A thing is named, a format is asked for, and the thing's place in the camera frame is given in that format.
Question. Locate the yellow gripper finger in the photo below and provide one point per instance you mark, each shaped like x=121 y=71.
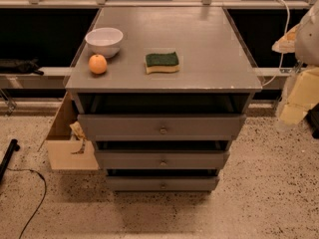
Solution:
x=302 y=96

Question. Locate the grey drawer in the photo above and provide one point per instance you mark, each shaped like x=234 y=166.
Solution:
x=161 y=127
x=162 y=160
x=162 y=183

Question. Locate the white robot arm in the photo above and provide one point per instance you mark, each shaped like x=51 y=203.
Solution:
x=302 y=39

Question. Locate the grey drawer cabinet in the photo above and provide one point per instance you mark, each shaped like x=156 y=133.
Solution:
x=214 y=78

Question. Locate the grey bottom drawer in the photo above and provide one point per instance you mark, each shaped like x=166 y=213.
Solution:
x=162 y=183

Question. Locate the grey top drawer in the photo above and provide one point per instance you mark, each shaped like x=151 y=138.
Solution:
x=161 y=127

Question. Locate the green yellow sponge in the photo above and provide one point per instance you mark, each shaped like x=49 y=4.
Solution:
x=162 y=63

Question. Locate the white bowl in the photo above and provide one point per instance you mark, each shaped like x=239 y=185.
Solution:
x=105 y=41

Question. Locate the orange fruit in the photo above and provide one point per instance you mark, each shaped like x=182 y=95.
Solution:
x=98 y=64

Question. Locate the crumpled yellow paper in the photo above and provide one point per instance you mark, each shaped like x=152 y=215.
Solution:
x=79 y=134

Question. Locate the cardboard box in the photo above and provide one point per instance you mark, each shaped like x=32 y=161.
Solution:
x=61 y=144

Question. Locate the black pole base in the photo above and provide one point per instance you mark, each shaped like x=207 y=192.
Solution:
x=13 y=146

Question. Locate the black cloth on shelf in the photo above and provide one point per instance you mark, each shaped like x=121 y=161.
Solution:
x=15 y=66

